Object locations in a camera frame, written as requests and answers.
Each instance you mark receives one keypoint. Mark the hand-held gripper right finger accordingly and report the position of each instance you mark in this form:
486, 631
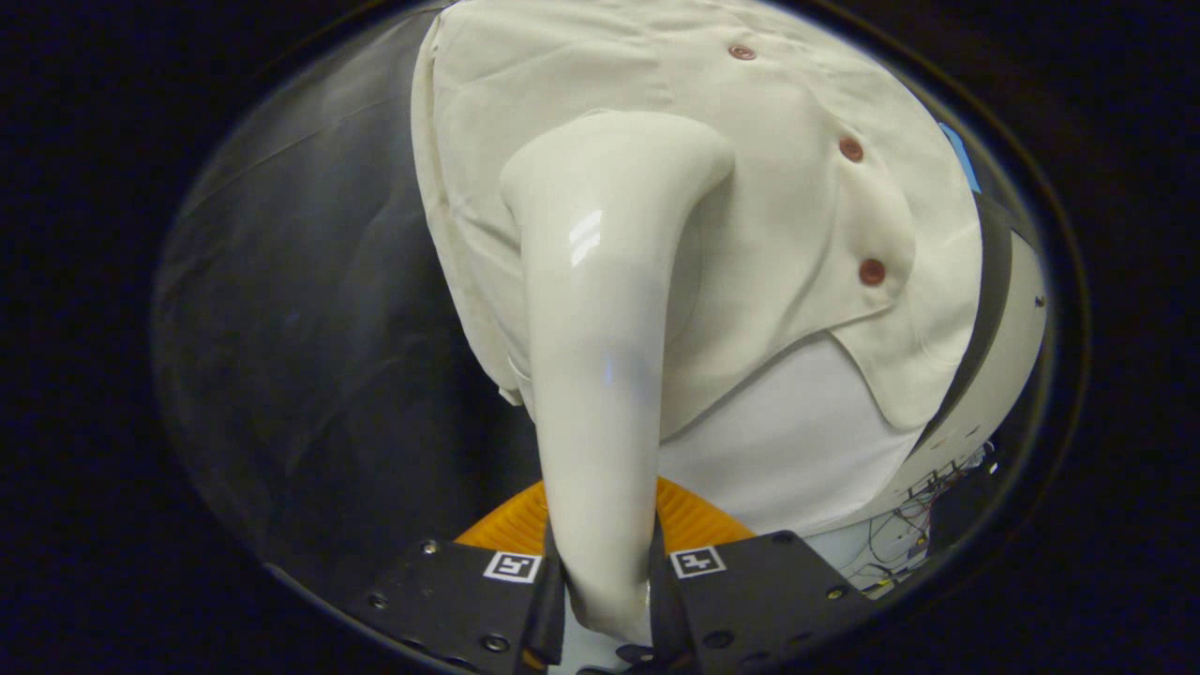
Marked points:
759, 600

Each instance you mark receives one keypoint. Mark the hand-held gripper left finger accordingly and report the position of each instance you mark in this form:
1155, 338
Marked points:
450, 600

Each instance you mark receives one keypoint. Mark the white garment steamer head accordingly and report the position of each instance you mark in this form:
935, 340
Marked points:
600, 328

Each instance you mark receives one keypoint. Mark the cream button-up shirt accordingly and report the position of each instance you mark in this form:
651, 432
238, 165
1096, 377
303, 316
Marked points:
797, 216

